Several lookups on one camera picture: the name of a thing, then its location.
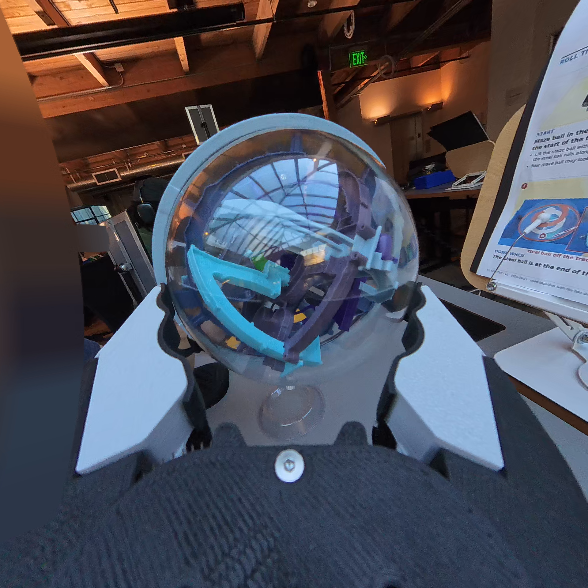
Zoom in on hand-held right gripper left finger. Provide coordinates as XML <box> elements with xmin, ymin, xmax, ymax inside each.
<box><xmin>76</xmin><ymin>284</ymin><xmax>205</xmax><ymax>475</ymax></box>

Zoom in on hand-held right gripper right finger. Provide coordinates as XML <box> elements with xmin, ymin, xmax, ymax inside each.
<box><xmin>374</xmin><ymin>285</ymin><xmax>503</xmax><ymax>471</ymax></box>

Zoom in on clear plastic maze ball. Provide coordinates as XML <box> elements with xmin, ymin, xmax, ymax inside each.
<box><xmin>153</xmin><ymin>112</ymin><xmax>420</xmax><ymax>385</ymax></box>

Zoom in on clear plastic ball stand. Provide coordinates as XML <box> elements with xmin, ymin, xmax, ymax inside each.
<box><xmin>257</xmin><ymin>385</ymin><xmax>326</xmax><ymax>438</ymax></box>

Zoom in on black desk mat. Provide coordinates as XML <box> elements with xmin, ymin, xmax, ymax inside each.
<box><xmin>439</xmin><ymin>298</ymin><xmax>506</xmax><ymax>343</ymax></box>

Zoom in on blue plastic bin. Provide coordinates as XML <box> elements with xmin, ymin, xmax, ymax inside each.
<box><xmin>413</xmin><ymin>170</ymin><xmax>458</xmax><ymax>190</ymax></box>

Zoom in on printed instruction sheet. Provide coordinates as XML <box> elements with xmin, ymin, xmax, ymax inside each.
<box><xmin>478</xmin><ymin>0</ymin><xmax>588</xmax><ymax>307</ymax></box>

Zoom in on beige plywood chair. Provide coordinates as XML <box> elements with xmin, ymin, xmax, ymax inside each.
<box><xmin>445</xmin><ymin>140</ymin><xmax>496</xmax><ymax>179</ymax></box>

